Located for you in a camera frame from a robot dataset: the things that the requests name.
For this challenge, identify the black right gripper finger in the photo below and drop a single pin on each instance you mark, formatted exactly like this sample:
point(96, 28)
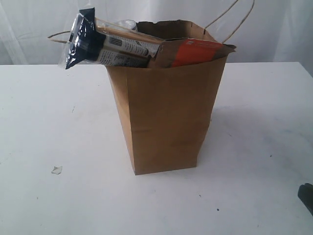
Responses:
point(305, 194)

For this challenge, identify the brown pouch orange label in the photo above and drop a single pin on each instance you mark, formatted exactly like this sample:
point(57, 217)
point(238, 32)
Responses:
point(187, 51)

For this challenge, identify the dark can silver lid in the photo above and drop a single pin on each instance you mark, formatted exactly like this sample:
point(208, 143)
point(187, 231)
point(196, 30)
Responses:
point(128, 24)

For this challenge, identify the blue noodle packet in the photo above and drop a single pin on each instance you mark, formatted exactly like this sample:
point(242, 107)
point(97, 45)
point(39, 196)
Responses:
point(100, 42)

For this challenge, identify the brown paper bag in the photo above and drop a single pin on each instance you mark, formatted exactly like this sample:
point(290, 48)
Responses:
point(165, 113)

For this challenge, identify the torn clear tape scrap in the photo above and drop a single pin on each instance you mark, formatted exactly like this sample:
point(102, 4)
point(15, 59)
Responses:
point(57, 170)

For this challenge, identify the white backdrop curtain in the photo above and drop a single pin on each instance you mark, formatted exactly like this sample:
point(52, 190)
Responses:
point(262, 30)

